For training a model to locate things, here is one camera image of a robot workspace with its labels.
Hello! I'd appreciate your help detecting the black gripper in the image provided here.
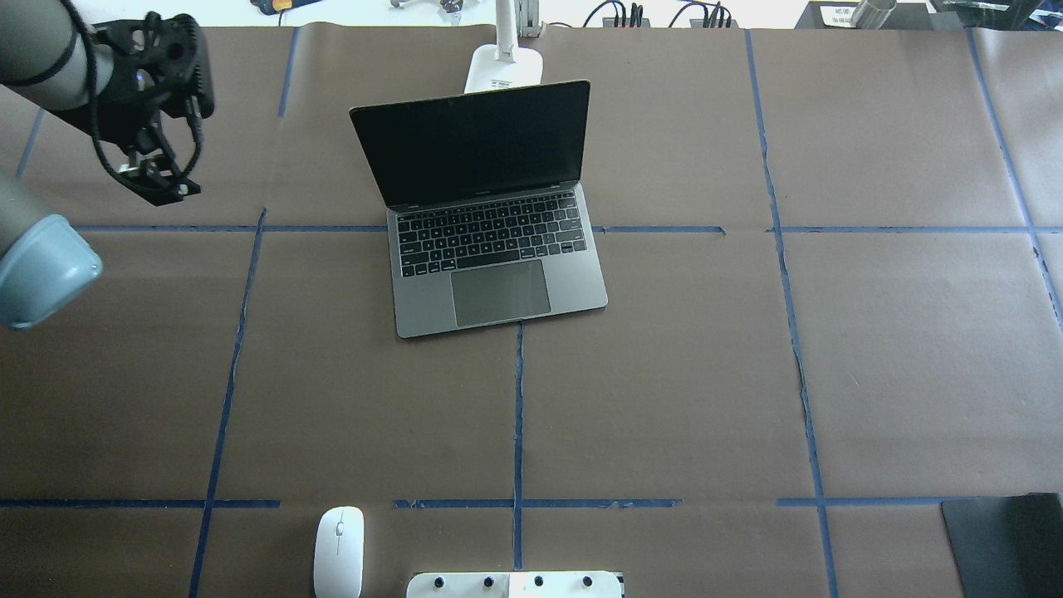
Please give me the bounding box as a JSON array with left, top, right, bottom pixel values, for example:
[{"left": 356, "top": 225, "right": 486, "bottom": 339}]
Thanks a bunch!
[{"left": 50, "top": 12, "right": 215, "bottom": 207}]

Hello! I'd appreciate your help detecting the grey laptop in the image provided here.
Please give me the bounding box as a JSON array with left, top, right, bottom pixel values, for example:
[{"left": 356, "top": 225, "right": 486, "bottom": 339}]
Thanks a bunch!
[{"left": 349, "top": 80, "right": 609, "bottom": 338}]

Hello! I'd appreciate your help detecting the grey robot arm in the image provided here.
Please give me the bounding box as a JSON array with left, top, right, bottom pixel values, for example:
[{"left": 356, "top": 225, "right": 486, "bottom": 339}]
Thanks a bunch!
[{"left": 1, "top": 1, "right": 216, "bottom": 331}]

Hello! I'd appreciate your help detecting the white computer mouse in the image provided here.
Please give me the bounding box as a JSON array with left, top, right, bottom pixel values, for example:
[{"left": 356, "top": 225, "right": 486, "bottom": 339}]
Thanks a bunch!
[{"left": 313, "top": 506, "right": 365, "bottom": 597}]

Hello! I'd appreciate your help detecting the black mouse pad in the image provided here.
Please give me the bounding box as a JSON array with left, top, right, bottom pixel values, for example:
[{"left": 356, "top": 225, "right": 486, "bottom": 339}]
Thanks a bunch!
[{"left": 941, "top": 493, "right": 1062, "bottom": 597}]

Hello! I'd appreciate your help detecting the blue orange tool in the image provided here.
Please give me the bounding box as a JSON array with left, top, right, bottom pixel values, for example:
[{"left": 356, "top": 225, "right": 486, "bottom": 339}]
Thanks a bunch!
[{"left": 249, "top": 0, "right": 318, "bottom": 16}]

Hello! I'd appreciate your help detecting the black usb hub left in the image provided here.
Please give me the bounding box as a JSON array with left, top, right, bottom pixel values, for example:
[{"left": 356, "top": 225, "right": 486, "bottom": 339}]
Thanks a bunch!
[{"left": 601, "top": 2, "right": 652, "bottom": 29}]

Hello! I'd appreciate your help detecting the black usb hub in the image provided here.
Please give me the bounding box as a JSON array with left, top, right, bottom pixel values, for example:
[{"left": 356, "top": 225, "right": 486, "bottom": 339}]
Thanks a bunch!
[
  {"left": 601, "top": 2, "right": 652, "bottom": 29},
  {"left": 689, "top": 2, "right": 737, "bottom": 29}
]

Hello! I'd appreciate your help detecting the black usb hub right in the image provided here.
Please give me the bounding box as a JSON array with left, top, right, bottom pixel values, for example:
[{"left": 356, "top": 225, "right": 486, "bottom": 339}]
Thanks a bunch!
[{"left": 689, "top": 2, "right": 737, "bottom": 29}]

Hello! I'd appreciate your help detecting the brown paper table cover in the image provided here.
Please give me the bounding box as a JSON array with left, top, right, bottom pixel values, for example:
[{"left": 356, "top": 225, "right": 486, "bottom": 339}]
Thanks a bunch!
[{"left": 1, "top": 23, "right": 1061, "bottom": 597}]

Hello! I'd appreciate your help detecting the metal cylinder cup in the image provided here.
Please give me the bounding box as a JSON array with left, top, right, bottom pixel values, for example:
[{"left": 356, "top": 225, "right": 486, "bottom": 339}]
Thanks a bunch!
[{"left": 850, "top": 0, "right": 898, "bottom": 31}]

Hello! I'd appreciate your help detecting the aluminium frame post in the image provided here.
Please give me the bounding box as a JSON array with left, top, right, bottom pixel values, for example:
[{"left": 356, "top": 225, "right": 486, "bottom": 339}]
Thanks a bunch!
[{"left": 514, "top": 0, "right": 542, "bottom": 38}]

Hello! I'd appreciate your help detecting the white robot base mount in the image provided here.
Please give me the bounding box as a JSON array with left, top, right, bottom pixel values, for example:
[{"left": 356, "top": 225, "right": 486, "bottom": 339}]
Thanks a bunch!
[{"left": 405, "top": 569, "right": 625, "bottom": 597}]

